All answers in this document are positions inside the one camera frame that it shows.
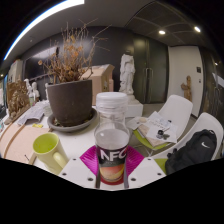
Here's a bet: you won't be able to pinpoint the open cardboard box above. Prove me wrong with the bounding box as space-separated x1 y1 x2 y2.
79 63 115 107

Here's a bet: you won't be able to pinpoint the dried plant in brown pot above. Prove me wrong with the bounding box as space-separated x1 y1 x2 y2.
37 21 111 128

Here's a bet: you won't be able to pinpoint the black backpack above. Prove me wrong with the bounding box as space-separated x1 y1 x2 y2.
164 129 218 175

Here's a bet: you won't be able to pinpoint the stack of papers and books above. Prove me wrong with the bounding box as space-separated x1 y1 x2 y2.
126 110 179 148

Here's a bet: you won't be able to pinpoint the flat wooden frame panel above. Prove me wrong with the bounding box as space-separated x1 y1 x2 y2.
0 122 51 165

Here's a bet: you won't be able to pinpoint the small white figurine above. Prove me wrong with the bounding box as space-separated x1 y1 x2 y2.
23 78 34 104
31 81 41 103

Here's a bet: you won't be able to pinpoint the dark double door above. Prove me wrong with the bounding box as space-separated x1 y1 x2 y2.
133 33 169 104

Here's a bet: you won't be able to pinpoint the tall wooden figure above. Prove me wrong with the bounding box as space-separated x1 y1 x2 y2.
180 75 194 103

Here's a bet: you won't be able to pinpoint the dark wall screen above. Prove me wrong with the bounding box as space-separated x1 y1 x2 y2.
23 46 59 80

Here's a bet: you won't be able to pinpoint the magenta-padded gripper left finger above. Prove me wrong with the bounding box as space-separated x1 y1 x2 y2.
58 144 101 190

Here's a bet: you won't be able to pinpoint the brown carved wooden sculpture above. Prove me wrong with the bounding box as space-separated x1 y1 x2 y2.
3 79 32 126

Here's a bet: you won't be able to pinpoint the green seat cushion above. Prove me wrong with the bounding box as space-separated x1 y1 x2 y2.
153 157 170 175

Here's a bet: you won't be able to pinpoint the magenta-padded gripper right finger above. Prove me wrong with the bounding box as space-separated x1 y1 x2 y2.
123 145 167 190

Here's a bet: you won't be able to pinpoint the clear drink bottle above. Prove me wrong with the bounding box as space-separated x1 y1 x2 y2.
93 91 130 183

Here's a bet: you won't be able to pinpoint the crumpled printed papers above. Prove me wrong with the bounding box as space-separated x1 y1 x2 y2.
16 99 53 126

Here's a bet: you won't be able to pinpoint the light green mug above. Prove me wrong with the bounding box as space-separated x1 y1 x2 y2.
32 132 70 175

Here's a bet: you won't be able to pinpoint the white headless statue on pedestal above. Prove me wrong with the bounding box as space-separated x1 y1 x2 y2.
118 53 144 118

